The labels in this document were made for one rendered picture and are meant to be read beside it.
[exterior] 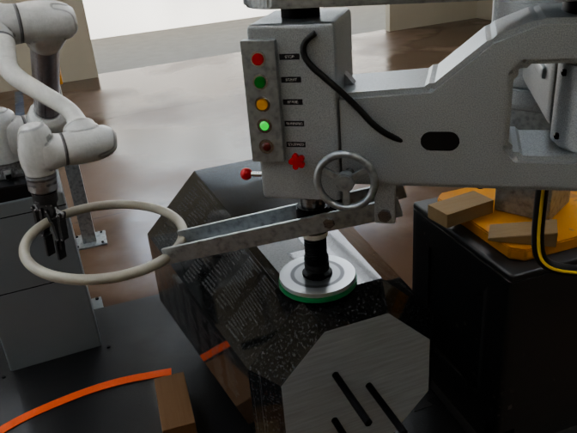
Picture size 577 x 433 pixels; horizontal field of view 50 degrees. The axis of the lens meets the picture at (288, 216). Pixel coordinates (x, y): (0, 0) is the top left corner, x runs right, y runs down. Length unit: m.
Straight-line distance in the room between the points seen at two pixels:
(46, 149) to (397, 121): 1.05
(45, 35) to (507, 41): 1.57
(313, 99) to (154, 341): 1.85
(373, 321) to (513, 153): 0.59
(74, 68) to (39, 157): 6.82
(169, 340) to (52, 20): 1.49
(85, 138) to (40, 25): 0.52
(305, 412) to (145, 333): 1.44
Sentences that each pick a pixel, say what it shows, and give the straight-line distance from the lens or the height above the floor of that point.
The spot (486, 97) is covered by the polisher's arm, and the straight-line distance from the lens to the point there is 1.41.
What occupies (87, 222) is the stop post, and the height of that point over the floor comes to 0.14.
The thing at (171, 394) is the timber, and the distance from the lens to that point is 2.53.
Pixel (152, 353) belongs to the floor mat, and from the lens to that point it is 2.96.
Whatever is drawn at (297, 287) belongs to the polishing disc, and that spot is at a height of 0.85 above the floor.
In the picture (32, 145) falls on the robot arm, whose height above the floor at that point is 1.21.
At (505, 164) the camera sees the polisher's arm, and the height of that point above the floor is 1.23.
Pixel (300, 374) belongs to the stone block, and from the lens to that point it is 1.72.
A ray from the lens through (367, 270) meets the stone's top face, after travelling 1.81.
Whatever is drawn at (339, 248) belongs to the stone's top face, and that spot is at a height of 0.82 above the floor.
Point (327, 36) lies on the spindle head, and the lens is 1.40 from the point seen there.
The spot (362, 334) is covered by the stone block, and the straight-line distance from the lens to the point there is 1.73.
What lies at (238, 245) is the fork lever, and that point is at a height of 0.96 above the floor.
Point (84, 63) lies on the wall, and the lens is 8.77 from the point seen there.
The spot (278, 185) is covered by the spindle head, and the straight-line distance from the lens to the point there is 1.53.
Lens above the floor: 1.76
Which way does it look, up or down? 26 degrees down
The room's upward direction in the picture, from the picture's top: 5 degrees counter-clockwise
